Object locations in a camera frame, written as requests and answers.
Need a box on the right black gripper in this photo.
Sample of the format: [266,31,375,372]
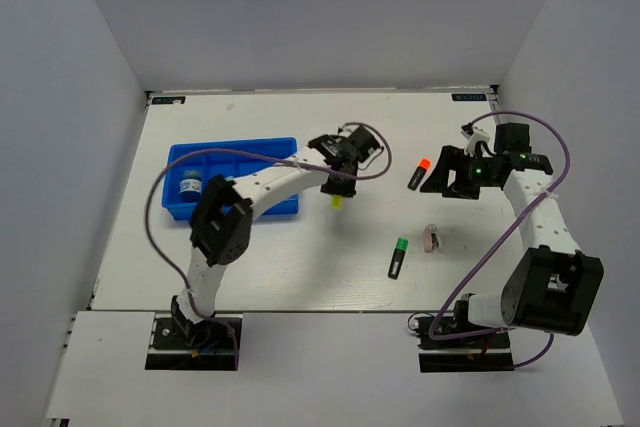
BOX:
[420,144,499,199]

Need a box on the yellow highlighter marker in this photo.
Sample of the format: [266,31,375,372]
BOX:
[331,195,344,210]

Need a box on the orange highlighter marker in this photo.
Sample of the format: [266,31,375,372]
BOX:
[407,158,431,191]

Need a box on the pink correction tape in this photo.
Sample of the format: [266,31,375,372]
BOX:
[423,224,440,253]

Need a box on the green highlighter marker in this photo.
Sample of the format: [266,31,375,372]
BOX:
[387,237,408,280]

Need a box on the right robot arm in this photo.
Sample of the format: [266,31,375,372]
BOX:
[420,122,604,346]

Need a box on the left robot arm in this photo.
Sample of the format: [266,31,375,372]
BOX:
[171,123,390,348]

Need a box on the right corner table label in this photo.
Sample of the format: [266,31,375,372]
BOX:
[451,93,487,102]

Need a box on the corner table label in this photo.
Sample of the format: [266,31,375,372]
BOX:
[151,96,186,105]
[451,93,487,102]

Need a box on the blue plastic sorting tray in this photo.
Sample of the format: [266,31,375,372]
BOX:
[160,135,301,224]

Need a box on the left corner table label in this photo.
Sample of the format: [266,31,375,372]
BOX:
[151,96,186,105]

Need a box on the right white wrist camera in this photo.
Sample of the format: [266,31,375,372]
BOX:
[461,123,490,157]

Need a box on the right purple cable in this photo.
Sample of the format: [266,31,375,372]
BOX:
[427,111,572,369]

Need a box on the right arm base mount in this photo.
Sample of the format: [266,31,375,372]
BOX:
[407,312,515,374]

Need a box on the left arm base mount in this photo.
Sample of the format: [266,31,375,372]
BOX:
[145,317,243,371]

